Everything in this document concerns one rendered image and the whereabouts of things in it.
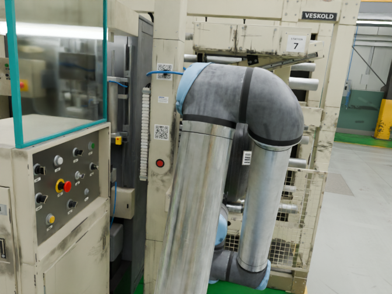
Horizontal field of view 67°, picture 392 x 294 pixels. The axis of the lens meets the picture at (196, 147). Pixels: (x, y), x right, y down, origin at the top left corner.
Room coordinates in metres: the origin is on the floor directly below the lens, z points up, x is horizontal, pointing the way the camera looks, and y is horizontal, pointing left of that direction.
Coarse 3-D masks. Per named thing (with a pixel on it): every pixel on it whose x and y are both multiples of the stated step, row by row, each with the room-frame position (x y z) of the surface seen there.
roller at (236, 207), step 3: (228, 204) 1.32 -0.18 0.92; (231, 204) 1.32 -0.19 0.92; (234, 204) 1.32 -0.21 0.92; (237, 204) 1.32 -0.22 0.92; (240, 204) 1.32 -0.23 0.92; (231, 207) 1.31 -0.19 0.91; (234, 207) 1.31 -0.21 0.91; (237, 207) 1.31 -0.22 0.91; (240, 207) 1.31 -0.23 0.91; (231, 210) 1.31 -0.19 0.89; (234, 210) 1.30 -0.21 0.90; (237, 210) 1.30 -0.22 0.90; (240, 210) 1.30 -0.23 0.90
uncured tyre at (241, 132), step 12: (240, 132) 1.22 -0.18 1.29; (240, 144) 1.20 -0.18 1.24; (252, 144) 1.25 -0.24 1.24; (240, 156) 1.20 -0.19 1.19; (228, 168) 1.20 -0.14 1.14; (240, 168) 1.20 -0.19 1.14; (228, 180) 1.21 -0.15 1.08; (240, 180) 1.21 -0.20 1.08; (228, 192) 1.24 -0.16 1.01; (240, 192) 1.26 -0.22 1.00
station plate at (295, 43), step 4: (288, 36) 1.62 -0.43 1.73; (292, 36) 1.61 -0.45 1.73; (296, 36) 1.61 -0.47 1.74; (300, 36) 1.61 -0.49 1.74; (304, 36) 1.60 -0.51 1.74; (288, 40) 1.61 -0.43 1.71; (292, 40) 1.61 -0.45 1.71; (296, 40) 1.61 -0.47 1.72; (300, 40) 1.61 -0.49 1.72; (304, 40) 1.60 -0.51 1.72; (288, 44) 1.61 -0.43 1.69; (292, 44) 1.61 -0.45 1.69; (296, 44) 1.61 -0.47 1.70; (300, 44) 1.61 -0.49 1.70; (304, 44) 1.60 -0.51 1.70; (288, 48) 1.61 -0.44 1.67; (292, 48) 1.61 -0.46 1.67; (296, 48) 1.61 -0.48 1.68; (300, 48) 1.61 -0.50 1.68
